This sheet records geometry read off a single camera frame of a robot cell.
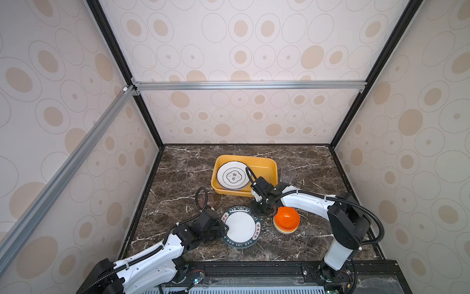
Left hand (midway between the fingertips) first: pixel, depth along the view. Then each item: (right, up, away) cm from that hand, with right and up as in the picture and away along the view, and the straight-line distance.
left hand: (231, 229), depth 80 cm
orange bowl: (+25, +4, +1) cm, 25 cm away
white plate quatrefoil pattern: (0, +22, +23) cm, 31 cm away
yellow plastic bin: (+18, +27, +29) cm, 43 cm away
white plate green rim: (+6, 0, +4) cm, 7 cm away
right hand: (+10, +5, +7) cm, 13 cm away
